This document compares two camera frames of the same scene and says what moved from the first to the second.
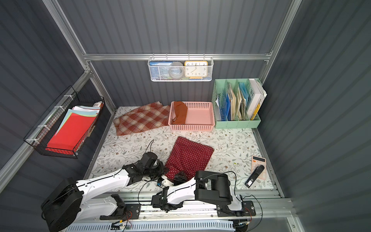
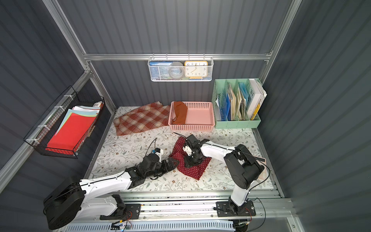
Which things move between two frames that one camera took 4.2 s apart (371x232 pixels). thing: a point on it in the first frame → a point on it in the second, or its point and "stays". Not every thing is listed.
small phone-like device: x=257 y=161 stays
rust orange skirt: x=181 y=109 stays
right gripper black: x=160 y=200 → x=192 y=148
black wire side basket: x=63 y=131 stays
